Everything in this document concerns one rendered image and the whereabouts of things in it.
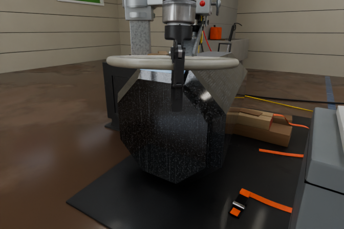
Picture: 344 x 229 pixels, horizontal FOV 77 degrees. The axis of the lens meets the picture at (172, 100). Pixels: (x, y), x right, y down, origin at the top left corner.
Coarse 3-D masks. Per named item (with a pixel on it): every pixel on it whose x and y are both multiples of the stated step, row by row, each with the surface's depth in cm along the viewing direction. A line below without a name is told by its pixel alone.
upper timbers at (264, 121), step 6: (246, 108) 239; (240, 114) 221; (246, 114) 221; (264, 114) 221; (270, 114) 221; (240, 120) 221; (246, 120) 218; (252, 120) 215; (258, 120) 212; (264, 120) 208; (270, 120) 208; (252, 126) 216; (258, 126) 213; (264, 126) 210; (270, 126) 216
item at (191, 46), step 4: (208, 20) 155; (208, 24) 155; (200, 28) 136; (200, 32) 131; (200, 36) 133; (188, 40) 131; (192, 40) 131; (196, 40) 117; (184, 44) 125; (188, 44) 125; (192, 44) 125; (196, 44) 112; (188, 48) 120; (192, 48) 120; (196, 48) 111; (188, 52) 115; (192, 52) 103; (196, 52) 112; (192, 56) 103
